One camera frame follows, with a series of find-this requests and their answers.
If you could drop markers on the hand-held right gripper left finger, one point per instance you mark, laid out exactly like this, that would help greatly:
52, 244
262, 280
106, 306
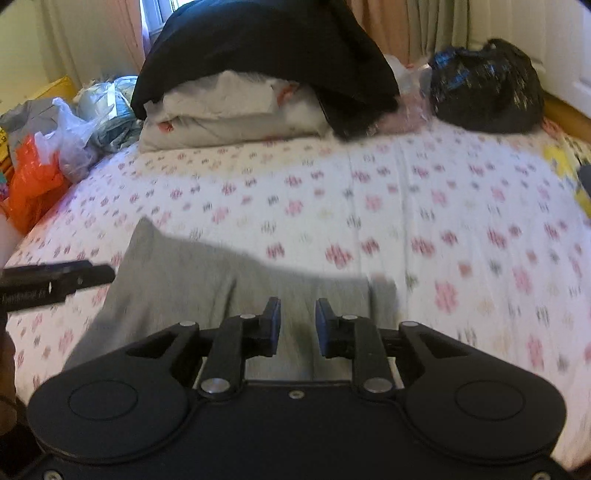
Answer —
275, 323

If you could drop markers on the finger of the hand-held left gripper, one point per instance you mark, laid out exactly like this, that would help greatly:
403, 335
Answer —
85, 274

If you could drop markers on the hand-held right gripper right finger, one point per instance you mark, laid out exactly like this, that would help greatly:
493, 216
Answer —
322, 328

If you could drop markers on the grey pants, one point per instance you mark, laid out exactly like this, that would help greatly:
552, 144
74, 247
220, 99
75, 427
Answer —
194, 286

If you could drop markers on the person's left forearm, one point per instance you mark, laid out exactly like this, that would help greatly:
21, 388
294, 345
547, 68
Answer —
7, 360

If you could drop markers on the orange plastic bag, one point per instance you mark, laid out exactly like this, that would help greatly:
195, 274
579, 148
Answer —
34, 184

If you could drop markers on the light blue bedding package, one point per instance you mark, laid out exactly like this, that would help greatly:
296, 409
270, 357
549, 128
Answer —
111, 110

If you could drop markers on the grey jacket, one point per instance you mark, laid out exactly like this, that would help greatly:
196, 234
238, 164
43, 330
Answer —
25, 115

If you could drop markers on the white folded quilt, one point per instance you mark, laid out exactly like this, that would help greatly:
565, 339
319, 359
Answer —
231, 110

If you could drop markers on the pale green curtain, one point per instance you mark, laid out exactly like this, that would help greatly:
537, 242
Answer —
438, 21
78, 37

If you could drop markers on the pink curtain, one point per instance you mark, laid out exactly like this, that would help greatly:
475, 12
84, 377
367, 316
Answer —
131, 32
378, 23

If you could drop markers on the small clear plastic bag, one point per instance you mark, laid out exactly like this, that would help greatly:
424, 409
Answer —
406, 74

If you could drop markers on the black coat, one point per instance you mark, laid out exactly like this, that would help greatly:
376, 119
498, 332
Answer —
268, 50

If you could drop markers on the window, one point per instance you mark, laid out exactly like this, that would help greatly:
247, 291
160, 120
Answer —
159, 9

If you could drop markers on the black plastic bag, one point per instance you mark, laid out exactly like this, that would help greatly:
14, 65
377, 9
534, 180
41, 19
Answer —
489, 87

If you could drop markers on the yellow patterned cloth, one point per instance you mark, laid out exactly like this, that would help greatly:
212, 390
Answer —
565, 161

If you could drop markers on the dark object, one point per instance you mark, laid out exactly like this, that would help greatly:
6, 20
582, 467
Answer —
585, 182

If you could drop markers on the white wardrobe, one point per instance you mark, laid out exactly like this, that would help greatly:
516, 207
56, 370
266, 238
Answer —
568, 46

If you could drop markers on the wooden bed frame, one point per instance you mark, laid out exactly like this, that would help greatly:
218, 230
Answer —
565, 115

